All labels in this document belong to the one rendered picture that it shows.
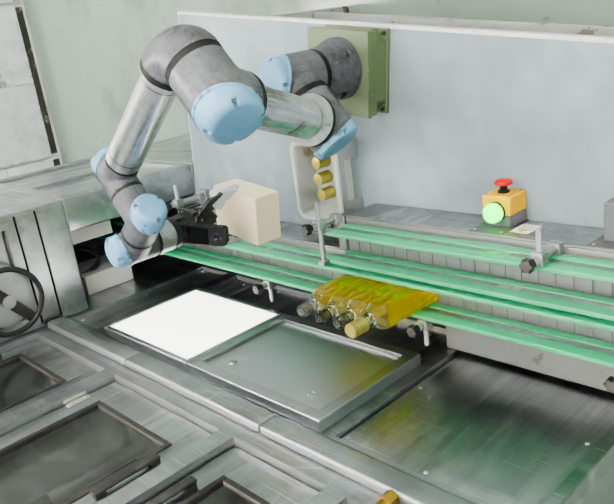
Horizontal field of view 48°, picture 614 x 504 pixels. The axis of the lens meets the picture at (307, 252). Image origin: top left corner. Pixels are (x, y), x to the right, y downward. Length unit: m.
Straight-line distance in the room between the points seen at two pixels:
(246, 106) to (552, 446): 0.83
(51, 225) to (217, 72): 1.19
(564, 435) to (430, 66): 0.86
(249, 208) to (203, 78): 0.54
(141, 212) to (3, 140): 3.73
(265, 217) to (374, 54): 0.47
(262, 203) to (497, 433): 0.74
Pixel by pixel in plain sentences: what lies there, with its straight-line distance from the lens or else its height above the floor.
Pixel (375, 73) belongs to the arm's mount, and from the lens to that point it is 1.72.
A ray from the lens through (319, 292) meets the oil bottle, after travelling 1.64.
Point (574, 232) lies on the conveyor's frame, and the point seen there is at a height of 0.80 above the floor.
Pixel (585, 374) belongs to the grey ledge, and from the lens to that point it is 1.55.
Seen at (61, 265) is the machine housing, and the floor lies 1.29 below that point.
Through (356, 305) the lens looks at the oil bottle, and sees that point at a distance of 1.55.
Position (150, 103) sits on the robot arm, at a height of 1.41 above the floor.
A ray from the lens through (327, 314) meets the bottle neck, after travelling 1.57.
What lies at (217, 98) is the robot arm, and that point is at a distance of 1.17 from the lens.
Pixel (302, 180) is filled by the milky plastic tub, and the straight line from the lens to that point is 1.95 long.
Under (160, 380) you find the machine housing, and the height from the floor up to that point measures 1.39.
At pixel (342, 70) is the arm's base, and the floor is 0.89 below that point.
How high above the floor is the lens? 2.11
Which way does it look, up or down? 39 degrees down
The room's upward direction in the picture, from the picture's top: 114 degrees counter-clockwise
